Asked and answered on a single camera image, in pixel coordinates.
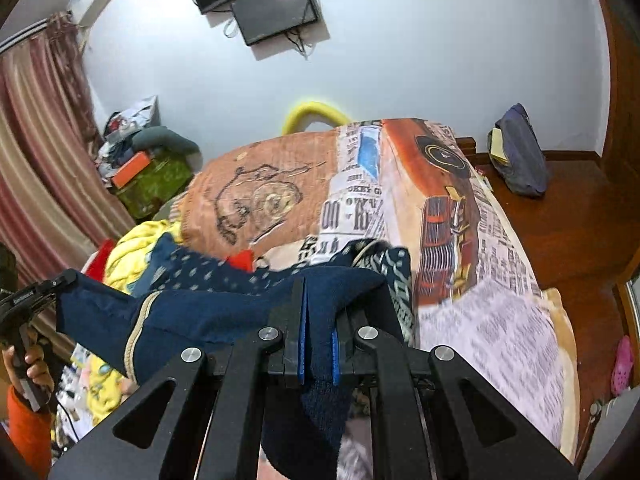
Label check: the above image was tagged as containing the navy patterned zip hoodie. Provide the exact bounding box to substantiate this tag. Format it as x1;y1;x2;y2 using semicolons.
55;236;412;479

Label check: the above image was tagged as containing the orange left sleeve forearm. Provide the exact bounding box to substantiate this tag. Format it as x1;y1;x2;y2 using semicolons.
6;386;52;479

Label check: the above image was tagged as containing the person left hand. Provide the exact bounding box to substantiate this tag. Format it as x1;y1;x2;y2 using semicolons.
2;328;54;396

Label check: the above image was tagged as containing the red plush garment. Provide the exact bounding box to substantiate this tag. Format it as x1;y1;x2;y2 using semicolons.
81;240;116;283

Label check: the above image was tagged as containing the striped brown curtain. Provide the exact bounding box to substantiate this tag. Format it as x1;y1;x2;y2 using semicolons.
1;12;134;286

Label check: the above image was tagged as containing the yellow cartoon fleece blanket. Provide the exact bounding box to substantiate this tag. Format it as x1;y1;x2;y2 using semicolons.
102;220;182;295

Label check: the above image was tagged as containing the orange printed bed quilt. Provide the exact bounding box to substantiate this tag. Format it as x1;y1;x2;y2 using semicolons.
177;118;579;457

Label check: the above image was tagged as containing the orange box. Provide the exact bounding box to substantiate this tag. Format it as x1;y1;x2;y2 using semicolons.
112;151;151;188

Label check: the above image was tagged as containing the grey pillow on clutter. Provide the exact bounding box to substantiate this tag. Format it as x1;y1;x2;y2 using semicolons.
131;126;200;155

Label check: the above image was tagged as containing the dark blue bag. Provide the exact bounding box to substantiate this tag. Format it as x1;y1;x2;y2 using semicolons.
487;103;549;198

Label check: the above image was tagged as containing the pink slipper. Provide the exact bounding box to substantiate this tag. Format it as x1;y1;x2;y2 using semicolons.
610;336;634;396

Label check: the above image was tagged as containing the wooden room door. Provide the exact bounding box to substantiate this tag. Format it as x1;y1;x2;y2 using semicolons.
594;0;640;281

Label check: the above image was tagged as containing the small wall monitor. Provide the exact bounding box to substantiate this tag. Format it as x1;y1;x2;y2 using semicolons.
231;0;319;47

